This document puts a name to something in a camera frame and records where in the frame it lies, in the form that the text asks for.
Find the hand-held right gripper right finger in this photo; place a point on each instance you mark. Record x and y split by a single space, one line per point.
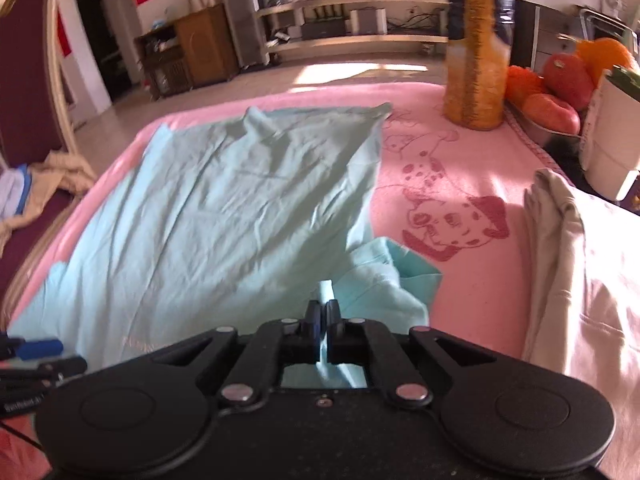
334 332

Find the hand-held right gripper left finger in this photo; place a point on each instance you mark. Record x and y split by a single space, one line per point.
316 335

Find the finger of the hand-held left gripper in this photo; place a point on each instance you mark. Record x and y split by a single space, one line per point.
60 366
42 348

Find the teal shirt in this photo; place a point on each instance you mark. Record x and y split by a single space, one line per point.
210 210

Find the pink printed blanket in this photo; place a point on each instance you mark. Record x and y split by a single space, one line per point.
450 270

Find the light blue knit sweater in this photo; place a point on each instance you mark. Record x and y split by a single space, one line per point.
11 190

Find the beige pants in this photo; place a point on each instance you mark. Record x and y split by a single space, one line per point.
67 170

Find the pale beige hoodie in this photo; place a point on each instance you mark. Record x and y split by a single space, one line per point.
595 310

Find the maroon banquet chair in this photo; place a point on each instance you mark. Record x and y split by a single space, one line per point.
25 85

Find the metal fruit tray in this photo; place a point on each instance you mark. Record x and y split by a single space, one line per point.
537 132

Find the long television shelf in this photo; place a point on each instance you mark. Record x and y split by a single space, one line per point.
350 42

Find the black amplifier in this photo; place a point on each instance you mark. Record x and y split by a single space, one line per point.
322 30

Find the dark lattice cabinet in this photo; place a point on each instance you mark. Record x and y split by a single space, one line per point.
165 67

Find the yellow drink bottle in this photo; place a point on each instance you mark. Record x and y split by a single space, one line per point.
475 60

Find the red apple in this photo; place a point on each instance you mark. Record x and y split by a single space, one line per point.
550 112
567 77

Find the brown wooden cabinet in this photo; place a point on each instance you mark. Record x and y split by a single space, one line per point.
207 45

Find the orange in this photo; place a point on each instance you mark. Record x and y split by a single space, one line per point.
522 84

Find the small grey speaker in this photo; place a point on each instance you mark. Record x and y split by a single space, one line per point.
369 21

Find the silver tower speaker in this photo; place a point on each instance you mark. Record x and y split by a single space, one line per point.
245 15

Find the white plastic container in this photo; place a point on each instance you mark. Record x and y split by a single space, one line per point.
607 135

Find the dark drawer cabinet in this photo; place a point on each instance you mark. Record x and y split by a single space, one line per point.
547 30

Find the large orange fruit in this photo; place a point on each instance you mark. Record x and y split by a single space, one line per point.
605 55

